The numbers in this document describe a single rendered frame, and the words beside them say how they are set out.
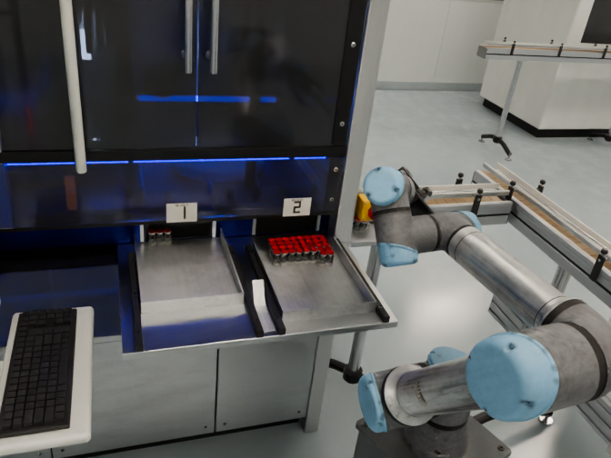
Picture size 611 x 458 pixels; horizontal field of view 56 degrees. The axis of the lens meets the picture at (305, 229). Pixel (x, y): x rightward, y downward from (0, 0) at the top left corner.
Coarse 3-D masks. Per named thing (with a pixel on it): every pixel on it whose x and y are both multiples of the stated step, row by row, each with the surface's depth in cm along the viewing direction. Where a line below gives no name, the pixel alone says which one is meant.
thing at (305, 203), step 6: (288, 198) 170; (294, 198) 171; (300, 198) 171; (306, 198) 172; (288, 204) 171; (294, 204) 172; (306, 204) 173; (288, 210) 172; (300, 210) 174; (306, 210) 174
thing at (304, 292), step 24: (336, 240) 179; (264, 264) 163; (288, 264) 170; (312, 264) 171; (336, 264) 173; (288, 288) 160; (312, 288) 161; (336, 288) 162; (360, 288) 162; (288, 312) 146; (312, 312) 148; (336, 312) 151; (360, 312) 153
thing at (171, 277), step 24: (192, 240) 176; (216, 240) 178; (144, 264) 162; (168, 264) 164; (192, 264) 165; (216, 264) 166; (144, 288) 153; (168, 288) 154; (192, 288) 155; (216, 288) 156; (240, 288) 153; (144, 312) 144
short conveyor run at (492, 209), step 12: (456, 180) 216; (444, 192) 215; (456, 192) 216; (468, 192) 208; (480, 192) 204; (492, 192) 211; (504, 192) 212; (432, 204) 204; (444, 204) 205; (456, 204) 206; (468, 204) 207; (480, 204) 209; (492, 204) 210; (504, 204) 212; (480, 216) 212; (492, 216) 213; (504, 216) 215
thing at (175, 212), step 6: (168, 204) 160; (174, 204) 160; (180, 204) 161; (186, 204) 161; (192, 204) 162; (168, 210) 161; (174, 210) 161; (180, 210) 162; (186, 210) 162; (192, 210) 163; (168, 216) 162; (174, 216) 162; (180, 216) 163; (186, 216) 163; (192, 216) 164; (168, 222) 162; (174, 222) 163
